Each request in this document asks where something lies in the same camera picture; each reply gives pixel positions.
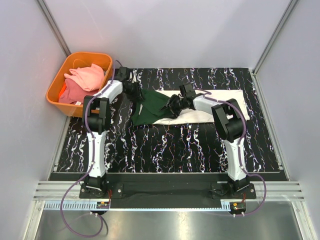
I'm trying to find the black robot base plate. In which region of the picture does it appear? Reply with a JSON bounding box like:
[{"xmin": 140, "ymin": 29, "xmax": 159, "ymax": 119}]
[{"xmin": 79, "ymin": 173, "xmax": 257, "ymax": 211}]

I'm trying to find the white green raglan t-shirt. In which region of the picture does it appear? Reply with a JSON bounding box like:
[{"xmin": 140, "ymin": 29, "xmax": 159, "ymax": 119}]
[{"xmin": 131, "ymin": 89, "xmax": 250, "ymax": 126}]

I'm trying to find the aluminium rail frame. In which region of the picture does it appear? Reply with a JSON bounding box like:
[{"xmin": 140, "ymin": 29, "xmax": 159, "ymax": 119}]
[{"xmin": 22, "ymin": 0, "xmax": 320, "ymax": 240}]

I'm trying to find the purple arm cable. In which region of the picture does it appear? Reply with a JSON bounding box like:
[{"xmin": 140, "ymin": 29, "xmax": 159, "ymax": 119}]
[
  {"xmin": 60, "ymin": 59, "xmax": 125, "ymax": 237},
  {"xmin": 193, "ymin": 88, "xmax": 268, "ymax": 217}
]

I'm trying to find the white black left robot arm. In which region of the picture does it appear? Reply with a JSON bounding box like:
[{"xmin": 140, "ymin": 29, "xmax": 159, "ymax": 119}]
[{"xmin": 81, "ymin": 66, "xmax": 145, "ymax": 198}]

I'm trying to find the black marble pattern mat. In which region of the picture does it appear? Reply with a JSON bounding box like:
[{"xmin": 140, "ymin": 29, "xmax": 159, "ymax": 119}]
[{"xmin": 49, "ymin": 67, "xmax": 287, "ymax": 181}]

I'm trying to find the light pink folded shirt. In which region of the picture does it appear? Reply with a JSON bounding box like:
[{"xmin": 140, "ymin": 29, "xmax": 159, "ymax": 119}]
[{"xmin": 64, "ymin": 63, "xmax": 105, "ymax": 92}]

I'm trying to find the orange garment in basket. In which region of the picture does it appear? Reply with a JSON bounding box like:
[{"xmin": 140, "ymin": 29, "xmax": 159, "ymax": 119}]
[{"xmin": 58, "ymin": 82, "xmax": 67, "ymax": 99}]

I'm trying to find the orange plastic laundry basket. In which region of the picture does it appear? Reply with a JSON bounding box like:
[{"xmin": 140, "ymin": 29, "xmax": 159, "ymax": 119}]
[{"xmin": 46, "ymin": 51, "xmax": 113, "ymax": 118}]

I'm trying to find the dark pink folded shirt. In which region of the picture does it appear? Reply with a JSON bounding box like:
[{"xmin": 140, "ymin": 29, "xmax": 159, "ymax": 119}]
[{"xmin": 58, "ymin": 78, "xmax": 99, "ymax": 104}]

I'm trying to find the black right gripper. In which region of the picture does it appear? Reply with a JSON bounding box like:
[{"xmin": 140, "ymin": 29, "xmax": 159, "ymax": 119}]
[{"xmin": 159, "ymin": 94, "xmax": 187, "ymax": 120}]

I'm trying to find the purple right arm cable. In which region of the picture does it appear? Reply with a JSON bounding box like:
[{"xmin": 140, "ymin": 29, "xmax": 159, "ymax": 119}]
[{"xmin": 193, "ymin": 88, "xmax": 268, "ymax": 217}]

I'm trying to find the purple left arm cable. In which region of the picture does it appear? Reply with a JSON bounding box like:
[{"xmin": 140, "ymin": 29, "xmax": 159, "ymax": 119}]
[{"xmin": 60, "ymin": 59, "xmax": 125, "ymax": 237}]

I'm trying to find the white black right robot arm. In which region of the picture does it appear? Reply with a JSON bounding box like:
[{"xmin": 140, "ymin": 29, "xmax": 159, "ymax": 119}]
[{"xmin": 161, "ymin": 84, "xmax": 250, "ymax": 199}]

